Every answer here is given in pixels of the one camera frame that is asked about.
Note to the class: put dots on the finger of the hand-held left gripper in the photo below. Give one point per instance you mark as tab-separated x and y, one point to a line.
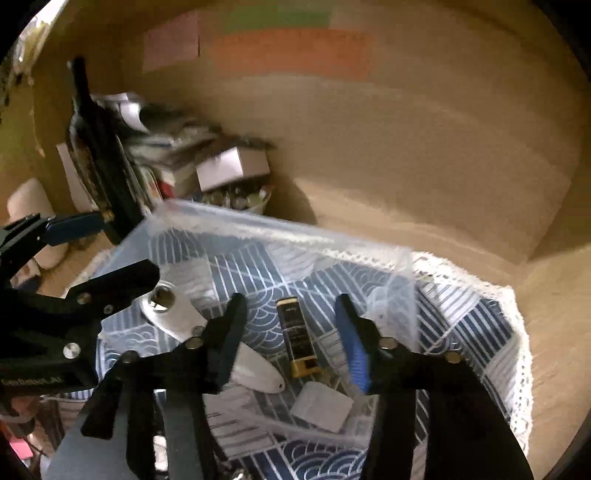
121	284
74	229

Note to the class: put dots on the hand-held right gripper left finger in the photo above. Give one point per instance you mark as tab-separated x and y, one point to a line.
229	339

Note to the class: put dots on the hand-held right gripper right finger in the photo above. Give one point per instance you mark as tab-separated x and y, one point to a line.
354	353

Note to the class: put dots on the white oval pocket tool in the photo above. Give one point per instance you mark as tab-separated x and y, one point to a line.
171	314

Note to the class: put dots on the black and gold lighter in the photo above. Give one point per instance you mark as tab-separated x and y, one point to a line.
298	337

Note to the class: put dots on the clear plastic storage box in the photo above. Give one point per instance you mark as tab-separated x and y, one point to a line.
277	230

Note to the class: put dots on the white paper roll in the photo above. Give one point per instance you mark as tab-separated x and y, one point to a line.
27	201

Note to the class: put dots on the crumpled clear plastic wrap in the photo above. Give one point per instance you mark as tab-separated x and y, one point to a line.
384	307

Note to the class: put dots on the small white square card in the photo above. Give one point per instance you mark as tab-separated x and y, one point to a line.
323	406

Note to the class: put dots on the blue patterned lace-trimmed cloth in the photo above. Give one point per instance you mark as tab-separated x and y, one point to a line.
466	314

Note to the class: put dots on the stack of books and papers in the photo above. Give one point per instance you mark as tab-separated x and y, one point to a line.
178	147

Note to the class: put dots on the clear tub of small bottles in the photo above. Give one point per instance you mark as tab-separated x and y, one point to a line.
238	199

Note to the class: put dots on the white cardboard box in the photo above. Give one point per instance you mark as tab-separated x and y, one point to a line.
231	168

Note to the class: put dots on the pink paper note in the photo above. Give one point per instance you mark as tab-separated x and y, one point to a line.
171	41

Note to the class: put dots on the orange paper note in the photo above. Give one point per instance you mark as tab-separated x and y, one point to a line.
295	55

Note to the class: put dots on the green paper note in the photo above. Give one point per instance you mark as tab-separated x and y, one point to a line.
277	18

